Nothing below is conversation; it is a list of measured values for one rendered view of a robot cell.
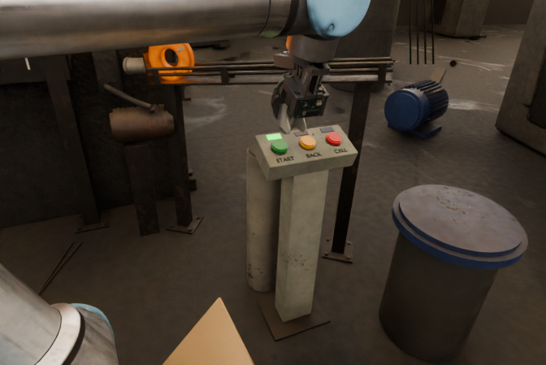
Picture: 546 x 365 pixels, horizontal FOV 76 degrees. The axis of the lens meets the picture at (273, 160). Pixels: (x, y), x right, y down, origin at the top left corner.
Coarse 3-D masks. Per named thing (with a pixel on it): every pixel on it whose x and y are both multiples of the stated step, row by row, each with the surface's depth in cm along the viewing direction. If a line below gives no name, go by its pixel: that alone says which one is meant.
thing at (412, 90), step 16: (400, 96) 234; (416, 96) 228; (432, 96) 239; (448, 96) 249; (384, 112) 249; (400, 112) 238; (416, 112) 229; (432, 112) 240; (400, 128) 241; (416, 128) 250; (432, 128) 252
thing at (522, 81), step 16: (544, 0) 217; (544, 16) 214; (528, 32) 229; (544, 32) 215; (528, 48) 229; (544, 48) 215; (528, 64) 230; (544, 64) 218; (512, 80) 243; (528, 80) 227; (544, 80) 217; (512, 96) 243; (528, 96) 228; (544, 96) 218; (512, 112) 244; (528, 112) 230; (544, 112) 218; (496, 128) 261; (512, 128) 244; (528, 128) 232; (544, 128) 220; (528, 144) 232; (544, 144) 220
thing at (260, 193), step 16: (256, 160) 97; (256, 176) 100; (256, 192) 102; (272, 192) 102; (256, 208) 105; (272, 208) 104; (256, 224) 108; (272, 224) 107; (256, 240) 110; (272, 240) 110; (256, 256) 113; (272, 256) 113; (256, 272) 116; (272, 272) 117; (256, 288) 120; (272, 288) 120
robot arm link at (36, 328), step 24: (0, 264) 48; (0, 288) 46; (24, 288) 50; (0, 312) 45; (24, 312) 48; (48, 312) 53; (72, 312) 57; (96, 312) 65; (0, 336) 46; (24, 336) 48; (48, 336) 51; (72, 336) 53; (96, 336) 58; (0, 360) 46; (24, 360) 48; (48, 360) 50; (72, 360) 52; (96, 360) 56
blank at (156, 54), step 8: (152, 48) 118; (160, 48) 117; (168, 48) 117; (176, 48) 116; (184, 48) 115; (152, 56) 119; (160, 56) 119; (184, 56) 116; (192, 56) 117; (152, 64) 120; (160, 64) 120; (168, 64) 122; (184, 64) 118; (192, 64) 118; (160, 72) 121; (168, 72) 120; (176, 80) 121
